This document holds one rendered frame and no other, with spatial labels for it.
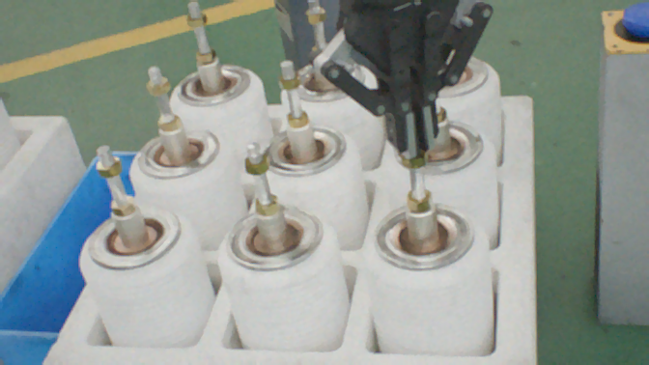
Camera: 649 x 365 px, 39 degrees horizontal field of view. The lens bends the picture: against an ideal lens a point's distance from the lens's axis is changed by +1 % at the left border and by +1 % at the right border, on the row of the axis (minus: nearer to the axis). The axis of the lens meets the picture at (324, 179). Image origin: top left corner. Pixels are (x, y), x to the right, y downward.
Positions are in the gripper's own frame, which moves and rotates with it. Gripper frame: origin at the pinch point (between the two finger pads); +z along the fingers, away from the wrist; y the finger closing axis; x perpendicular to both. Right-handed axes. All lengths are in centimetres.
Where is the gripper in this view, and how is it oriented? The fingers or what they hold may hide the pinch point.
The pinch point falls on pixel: (411, 126)
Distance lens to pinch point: 63.0
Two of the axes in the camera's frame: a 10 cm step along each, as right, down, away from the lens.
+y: 8.8, -3.8, 2.9
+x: -4.5, -4.7, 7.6
